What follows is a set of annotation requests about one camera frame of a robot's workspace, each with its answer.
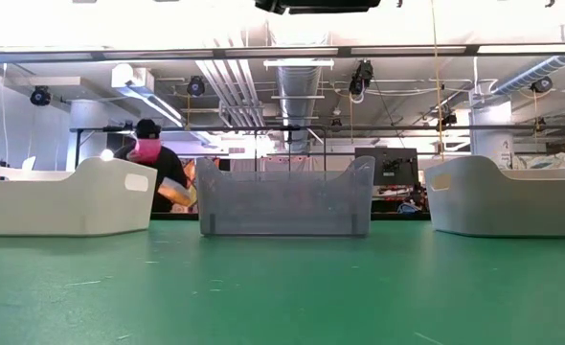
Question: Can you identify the green table mat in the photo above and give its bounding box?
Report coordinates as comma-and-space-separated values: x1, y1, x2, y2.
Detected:
0, 218, 565, 345

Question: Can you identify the dark monitor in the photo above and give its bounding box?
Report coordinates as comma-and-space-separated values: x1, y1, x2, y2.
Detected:
354, 147, 420, 187

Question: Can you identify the tan package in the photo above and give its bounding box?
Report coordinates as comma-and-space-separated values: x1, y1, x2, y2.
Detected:
157, 176, 198, 208

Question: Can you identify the grey plastic basket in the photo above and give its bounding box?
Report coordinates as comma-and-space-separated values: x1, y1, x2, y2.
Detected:
424, 155, 565, 239

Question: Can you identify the person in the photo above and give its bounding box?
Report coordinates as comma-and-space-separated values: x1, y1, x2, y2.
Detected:
113, 118, 191, 214

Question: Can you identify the white column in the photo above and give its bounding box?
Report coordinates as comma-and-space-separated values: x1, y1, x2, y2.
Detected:
470, 102, 514, 169

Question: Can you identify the white ceiling light fixture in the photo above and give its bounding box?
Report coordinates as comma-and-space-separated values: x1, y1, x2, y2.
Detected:
262, 57, 335, 71

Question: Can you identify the white plastic basket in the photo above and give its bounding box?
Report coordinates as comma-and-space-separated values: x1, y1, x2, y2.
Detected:
0, 156, 158, 238

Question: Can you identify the silver ceiling duct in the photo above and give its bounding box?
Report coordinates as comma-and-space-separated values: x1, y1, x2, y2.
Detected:
276, 64, 323, 153

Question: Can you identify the yellow hanging cable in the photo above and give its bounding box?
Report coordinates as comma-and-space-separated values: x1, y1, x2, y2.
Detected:
429, 0, 445, 163

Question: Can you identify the metal overhead crossbar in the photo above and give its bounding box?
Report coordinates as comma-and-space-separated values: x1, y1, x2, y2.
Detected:
0, 43, 565, 64

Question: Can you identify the black ceiling cable reel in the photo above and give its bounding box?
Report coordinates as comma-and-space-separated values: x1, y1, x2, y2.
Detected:
30, 85, 53, 107
348, 59, 374, 97
530, 75, 554, 95
187, 75, 206, 98

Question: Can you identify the clear plastic basket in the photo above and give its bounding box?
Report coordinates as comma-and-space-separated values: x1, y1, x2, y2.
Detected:
195, 155, 376, 239

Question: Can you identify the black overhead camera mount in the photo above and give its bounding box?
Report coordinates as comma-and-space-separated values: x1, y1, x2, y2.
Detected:
255, 0, 382, 15

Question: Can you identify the long black rail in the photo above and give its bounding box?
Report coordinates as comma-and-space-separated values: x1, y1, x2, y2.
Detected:
69, 124, 565, 134

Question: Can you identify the black aluminium table frame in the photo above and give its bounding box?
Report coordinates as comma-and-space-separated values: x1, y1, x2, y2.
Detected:
148, 211, 432, 222

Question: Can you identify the blue flexible duct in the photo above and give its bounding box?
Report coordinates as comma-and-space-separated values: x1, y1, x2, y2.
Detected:
492, 53, 565, 97

